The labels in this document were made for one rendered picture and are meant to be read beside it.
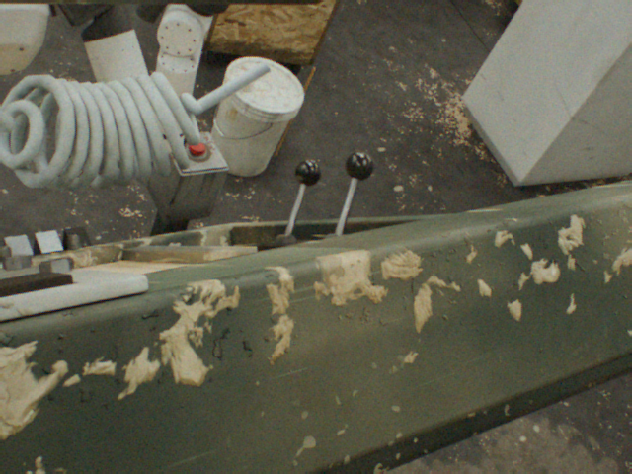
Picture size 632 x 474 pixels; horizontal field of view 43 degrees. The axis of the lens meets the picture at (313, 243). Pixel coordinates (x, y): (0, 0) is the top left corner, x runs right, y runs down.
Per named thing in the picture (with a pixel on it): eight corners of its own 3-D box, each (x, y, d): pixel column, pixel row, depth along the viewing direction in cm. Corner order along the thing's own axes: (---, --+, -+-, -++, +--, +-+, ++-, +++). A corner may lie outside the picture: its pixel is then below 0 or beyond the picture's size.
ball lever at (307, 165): (286, 254, 112) (315, 166, 115) (301, 255, 109) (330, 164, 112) (265, 245, 110) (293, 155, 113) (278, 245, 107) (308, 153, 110)
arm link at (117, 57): (105, 169, 147) (63, 47, 140) (159, 146, 156) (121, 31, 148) (143, 169, 140) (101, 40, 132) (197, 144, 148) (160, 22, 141)
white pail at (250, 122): (261, 125, 336) (298, 36, 302) (288, 179, 321) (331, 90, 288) (191, 128, 319) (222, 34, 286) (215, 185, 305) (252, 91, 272)
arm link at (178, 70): (205, 16, 123) (192, 89, 132) (212, -11, 130) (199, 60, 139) (163, 5, 122) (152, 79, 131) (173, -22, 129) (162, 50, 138)
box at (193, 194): (191, 183, 196) (209, 129, 183) (209, 219, 190) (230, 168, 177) (144, 189, 189) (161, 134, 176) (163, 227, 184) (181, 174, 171)
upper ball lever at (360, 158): (336, 256, 102) (365, 159, 105) (354, 256, 99) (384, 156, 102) (312, 245, 100) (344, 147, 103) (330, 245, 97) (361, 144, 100)
